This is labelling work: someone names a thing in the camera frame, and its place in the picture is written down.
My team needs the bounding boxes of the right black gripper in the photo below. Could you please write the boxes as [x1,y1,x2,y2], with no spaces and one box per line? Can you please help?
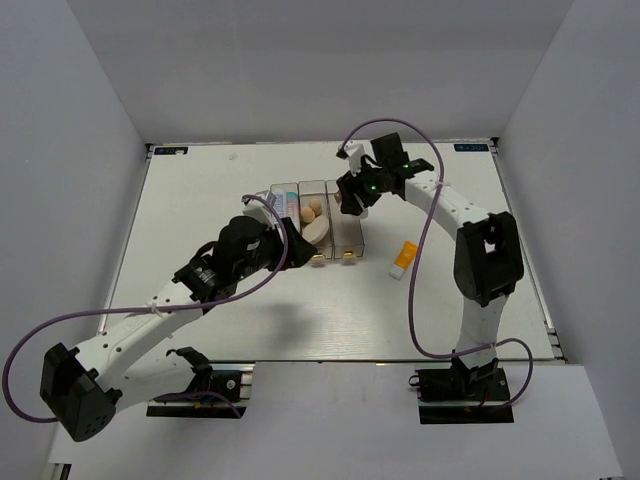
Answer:
[336,157,388,216]

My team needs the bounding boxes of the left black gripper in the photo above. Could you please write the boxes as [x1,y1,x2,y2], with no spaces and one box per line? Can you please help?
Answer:
[235,217,318,281]

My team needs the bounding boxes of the beige makeup sponge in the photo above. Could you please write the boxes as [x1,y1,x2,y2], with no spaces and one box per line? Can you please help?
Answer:
[300,206,316,224]
[309,199,322,216]

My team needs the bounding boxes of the round cream powder puff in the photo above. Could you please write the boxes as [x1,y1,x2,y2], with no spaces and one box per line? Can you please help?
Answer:
[302,215,330,245]

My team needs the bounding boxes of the white tube pink blue print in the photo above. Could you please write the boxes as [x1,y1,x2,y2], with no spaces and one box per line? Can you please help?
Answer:
[285,190,300,222]

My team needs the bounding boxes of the orange tube white cap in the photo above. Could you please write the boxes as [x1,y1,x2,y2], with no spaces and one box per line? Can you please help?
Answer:
[388,241,418,280]

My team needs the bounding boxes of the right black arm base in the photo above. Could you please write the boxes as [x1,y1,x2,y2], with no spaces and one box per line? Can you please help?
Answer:
[408,367,514,425]

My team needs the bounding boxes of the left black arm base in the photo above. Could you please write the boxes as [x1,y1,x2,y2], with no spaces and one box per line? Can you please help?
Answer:
[146,363,254,420]

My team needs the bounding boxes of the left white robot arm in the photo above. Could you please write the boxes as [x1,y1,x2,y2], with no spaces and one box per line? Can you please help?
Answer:
[40,216,317,442]

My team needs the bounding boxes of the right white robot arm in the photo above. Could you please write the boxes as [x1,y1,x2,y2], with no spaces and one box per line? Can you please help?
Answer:
[337,133,524,399]

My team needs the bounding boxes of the right clear organizer bin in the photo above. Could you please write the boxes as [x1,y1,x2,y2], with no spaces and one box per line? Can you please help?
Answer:
[325,180,365,261]

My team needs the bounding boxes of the clear organizer bin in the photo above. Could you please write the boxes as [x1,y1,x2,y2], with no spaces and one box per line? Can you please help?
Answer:
[271,183,304,268]
[325,180,365,261]
[298,180,334,261]

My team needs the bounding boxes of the middle clear organizer bin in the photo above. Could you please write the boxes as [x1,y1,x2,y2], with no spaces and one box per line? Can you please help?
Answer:
[298,180,334,261]

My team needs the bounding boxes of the left clear organizer bin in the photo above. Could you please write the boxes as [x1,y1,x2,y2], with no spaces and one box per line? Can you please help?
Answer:
[271,183,304,268]

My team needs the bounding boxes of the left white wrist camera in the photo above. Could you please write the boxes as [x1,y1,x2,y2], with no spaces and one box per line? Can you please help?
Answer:
[242,190,278,228]

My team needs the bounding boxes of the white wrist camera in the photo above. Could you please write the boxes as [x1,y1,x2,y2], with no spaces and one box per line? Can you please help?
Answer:
[336,143,365,176]
[242,190,278,228]

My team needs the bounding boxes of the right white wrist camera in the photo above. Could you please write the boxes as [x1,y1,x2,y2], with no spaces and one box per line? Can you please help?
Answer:
[336,143,365,176]

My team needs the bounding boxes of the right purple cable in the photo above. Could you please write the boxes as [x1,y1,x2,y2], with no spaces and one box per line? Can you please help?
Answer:
[339,117,535,411]

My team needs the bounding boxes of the purple cable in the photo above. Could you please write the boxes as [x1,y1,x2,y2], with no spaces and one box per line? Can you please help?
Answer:
[339,117,535,411]
[2,193,291,424]

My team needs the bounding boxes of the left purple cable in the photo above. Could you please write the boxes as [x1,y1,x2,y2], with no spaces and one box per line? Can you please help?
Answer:
[2,193,291,424]

